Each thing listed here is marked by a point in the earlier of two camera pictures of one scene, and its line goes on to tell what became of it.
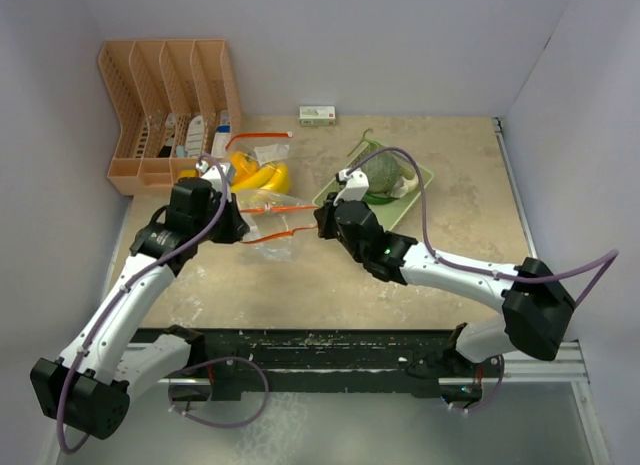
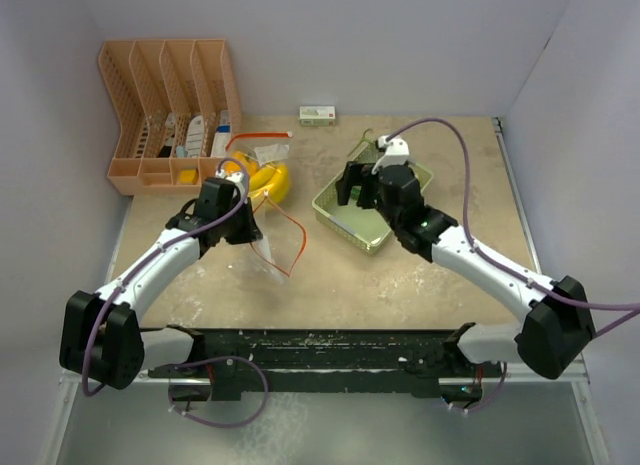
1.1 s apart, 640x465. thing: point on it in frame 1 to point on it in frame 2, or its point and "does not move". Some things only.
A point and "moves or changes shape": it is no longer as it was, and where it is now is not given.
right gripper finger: (326, 221) to (351, 177)
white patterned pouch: (195, 137) does not move
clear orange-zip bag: (272, 221) moves or changes shape
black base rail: (332, 365) does not move
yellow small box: (189, 173) does not move
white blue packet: (222, 135) does not move
